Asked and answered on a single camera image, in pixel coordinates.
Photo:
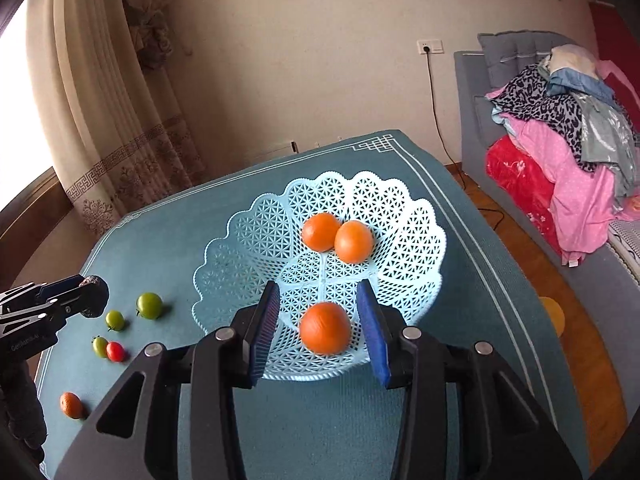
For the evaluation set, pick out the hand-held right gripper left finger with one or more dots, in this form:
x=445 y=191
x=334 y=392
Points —
x=267 y=330

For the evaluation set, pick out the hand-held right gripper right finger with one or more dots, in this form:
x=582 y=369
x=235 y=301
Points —
x=372 y=330

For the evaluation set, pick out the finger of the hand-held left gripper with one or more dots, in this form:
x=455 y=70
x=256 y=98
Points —
x=60 y=310
x=52 y=288

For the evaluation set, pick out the orange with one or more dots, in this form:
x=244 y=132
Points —
x=320 y=231
x=353 y=241
x=71 y=405
x=325 y=327

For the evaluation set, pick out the green tomato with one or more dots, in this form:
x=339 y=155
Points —
x=98 y=346
x=149 y=305
x=114 y=320

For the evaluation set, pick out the red cherry tomato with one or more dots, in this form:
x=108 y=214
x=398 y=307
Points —
x=116 y=352

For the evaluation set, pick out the light blue plastic lattice basket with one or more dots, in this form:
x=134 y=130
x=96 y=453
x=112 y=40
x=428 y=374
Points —
x=400 y=220

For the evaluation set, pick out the person's left forearm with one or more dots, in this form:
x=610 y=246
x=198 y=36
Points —
x=17 y=410

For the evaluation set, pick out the wooden window sill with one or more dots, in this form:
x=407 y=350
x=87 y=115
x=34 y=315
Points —
x=25 y=200

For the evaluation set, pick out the teal tablecloth with white border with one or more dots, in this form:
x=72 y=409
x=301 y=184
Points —
x=165 y=240

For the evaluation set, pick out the beige patterned curtain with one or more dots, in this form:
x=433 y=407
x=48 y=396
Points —
x=90 y=120

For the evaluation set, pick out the yellow round stool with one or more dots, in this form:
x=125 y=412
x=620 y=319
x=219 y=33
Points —
x=552 y=312

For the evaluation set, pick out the red blanket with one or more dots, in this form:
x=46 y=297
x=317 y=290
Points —
x=520 y=180

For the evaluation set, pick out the grey sofa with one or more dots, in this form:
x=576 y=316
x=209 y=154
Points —
x=470 y=110

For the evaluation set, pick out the pink cloth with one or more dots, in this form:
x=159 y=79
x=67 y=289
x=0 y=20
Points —
x=580 y=195

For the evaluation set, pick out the grey striped sofa cover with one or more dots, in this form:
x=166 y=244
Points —
x=625 y=247

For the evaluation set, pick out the brown floral curtain drape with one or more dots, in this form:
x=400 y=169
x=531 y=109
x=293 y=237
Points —
x=150 y=25

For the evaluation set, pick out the leopard print cloth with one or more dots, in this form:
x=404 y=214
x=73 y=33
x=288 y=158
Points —
x=555 y=107

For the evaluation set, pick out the silver grey cloth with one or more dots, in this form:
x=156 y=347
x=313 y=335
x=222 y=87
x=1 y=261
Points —
x=605 y=130

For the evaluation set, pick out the light blue cloth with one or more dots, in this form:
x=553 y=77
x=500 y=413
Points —
x=575 y=82

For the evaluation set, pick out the grey quilted cushion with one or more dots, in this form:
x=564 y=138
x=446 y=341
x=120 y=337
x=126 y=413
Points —
x=520 y=42

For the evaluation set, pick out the white cloth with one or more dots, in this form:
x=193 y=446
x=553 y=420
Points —
x=572 y=57

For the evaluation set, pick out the white wall socket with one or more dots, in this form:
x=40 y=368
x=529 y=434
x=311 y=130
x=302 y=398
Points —
x=430 y=47

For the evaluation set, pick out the red wall panel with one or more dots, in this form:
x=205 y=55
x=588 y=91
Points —
x=617 y=35

